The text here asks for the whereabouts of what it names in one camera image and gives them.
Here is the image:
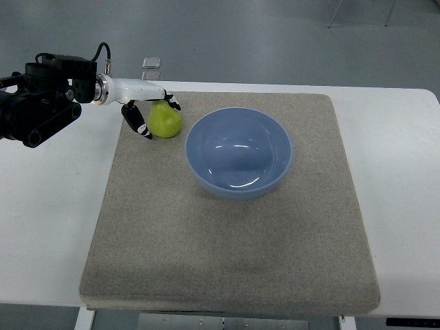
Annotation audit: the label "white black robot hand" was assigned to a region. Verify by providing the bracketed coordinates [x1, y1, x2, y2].
[92, 74, 181, 140]

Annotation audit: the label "green pear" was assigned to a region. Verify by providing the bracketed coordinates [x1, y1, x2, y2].
[146, 100, 182, 139]

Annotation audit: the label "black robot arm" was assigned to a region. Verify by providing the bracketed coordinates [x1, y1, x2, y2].
[1, 53, 97, 148]

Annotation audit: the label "blue bowl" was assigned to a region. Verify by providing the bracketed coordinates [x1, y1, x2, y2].
[184, 107, 294, 201]

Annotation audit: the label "lower floor socket plate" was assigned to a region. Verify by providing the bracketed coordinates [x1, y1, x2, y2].
[142, 71, 160, 80]

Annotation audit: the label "floor socket plate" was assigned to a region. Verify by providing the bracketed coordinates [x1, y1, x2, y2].
[142, 57, 161, 69]
[142, 71, 160, 80]

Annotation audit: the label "upper floor socket plate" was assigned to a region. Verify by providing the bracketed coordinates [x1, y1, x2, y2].
[142, 57, 161, 69]

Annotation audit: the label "grey felt mat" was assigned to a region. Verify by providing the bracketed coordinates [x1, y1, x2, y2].
[79, 92, 380, 316]

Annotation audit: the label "metal chair legs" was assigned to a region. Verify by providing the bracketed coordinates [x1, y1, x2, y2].
[327, 0, 397, 29]

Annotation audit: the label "black table control panel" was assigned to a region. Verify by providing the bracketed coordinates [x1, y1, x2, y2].
[386, 318, 440, 329]

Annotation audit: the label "metal table frame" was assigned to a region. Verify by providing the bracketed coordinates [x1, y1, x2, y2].
[74, 307, 357, 329]

